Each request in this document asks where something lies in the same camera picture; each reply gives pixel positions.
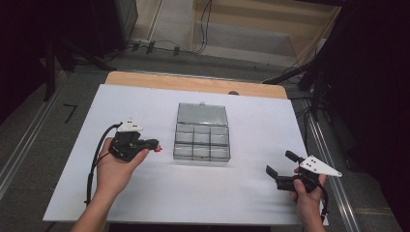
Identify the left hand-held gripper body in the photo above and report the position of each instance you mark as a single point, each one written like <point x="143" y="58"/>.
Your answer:
<point x="125" y="145"/>

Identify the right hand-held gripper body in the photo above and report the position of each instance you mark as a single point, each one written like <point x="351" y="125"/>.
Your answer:
<point x="317" y="166"/>

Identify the small red white part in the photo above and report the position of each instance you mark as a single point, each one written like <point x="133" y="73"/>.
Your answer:
<point x="158" y="149"/>

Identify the clear plastic compartment box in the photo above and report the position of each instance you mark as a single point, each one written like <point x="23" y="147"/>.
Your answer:
<point x="201" y="138"/>

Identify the person's left hand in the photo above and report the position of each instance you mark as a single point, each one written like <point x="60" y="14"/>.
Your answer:
<point x="112" y="174"/>

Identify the person's right hand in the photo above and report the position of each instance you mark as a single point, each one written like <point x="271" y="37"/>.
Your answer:
<point x="307" y="204"/>

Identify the wooden table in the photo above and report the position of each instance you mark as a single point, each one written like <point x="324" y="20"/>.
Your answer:
<point x="180" y="82"/>

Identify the white table board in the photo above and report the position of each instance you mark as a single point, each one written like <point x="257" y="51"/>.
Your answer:
<point x="199" y="193"/>

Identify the black metal stand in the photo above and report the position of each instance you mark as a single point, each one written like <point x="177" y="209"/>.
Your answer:
<point x="314" y="80"/>
<point x="50" y="71"/>

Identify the dark round table grommet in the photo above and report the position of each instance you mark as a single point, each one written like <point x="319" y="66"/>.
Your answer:
<point x="233" y="93"/>

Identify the black curtain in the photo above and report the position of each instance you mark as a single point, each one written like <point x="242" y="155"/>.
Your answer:
<point x="380" y="96"/>

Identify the black power plug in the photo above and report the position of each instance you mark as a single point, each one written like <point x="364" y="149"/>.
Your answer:
<point x="150" y="47"/>
<point x="176" y="51"/>
<point x="135" y="47"/>

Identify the white power strip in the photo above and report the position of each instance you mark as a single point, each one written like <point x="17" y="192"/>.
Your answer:
<point x="141" y="42"/>

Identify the dark cabinet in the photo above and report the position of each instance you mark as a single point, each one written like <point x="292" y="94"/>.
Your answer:
<point x="112" y="22"/>

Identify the metal floor rail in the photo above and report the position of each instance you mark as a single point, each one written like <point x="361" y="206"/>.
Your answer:
<point x="22" y="148"/>
<point x="332" y="141"/>

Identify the light wooden frame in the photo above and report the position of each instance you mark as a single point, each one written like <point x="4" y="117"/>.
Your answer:
<point x="257" y="19"/>

